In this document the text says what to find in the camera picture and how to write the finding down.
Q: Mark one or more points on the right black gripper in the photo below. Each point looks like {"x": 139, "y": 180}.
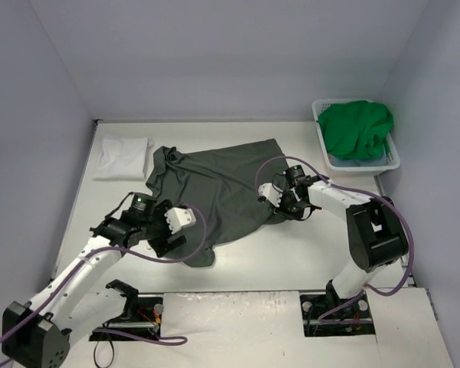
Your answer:
{"x": 284, "y": 199}

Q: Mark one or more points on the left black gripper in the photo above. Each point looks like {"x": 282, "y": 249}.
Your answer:
{"x": 163, "y": 235}

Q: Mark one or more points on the grey t shirt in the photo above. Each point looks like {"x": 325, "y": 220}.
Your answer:
{"x": 221, "y": 184}

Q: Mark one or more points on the white t shirt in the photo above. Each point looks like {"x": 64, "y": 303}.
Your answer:
{"x": 122, "y": 158}

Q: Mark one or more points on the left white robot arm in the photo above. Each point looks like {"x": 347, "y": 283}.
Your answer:
{"x": 41, "y": 332}

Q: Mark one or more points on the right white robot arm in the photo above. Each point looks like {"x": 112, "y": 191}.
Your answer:
{"x": 375, "y": 234}

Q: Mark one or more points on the light blue t shirt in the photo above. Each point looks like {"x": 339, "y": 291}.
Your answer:
{"x": 335, "y": 161}

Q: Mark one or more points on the green t shirt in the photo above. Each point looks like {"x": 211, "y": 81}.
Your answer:
{"x": 356, "y": 130}

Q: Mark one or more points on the white laundry basket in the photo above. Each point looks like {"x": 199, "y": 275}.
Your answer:
{"x": 392, "y": 157}

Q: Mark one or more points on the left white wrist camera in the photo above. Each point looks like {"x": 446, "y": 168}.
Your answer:
{"x": 178, "y": 219}

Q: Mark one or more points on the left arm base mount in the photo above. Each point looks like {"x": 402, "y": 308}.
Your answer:
{"x": 144, "y": 322}

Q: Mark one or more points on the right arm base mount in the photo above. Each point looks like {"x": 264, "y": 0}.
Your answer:
{"x": 354, "y": 320}

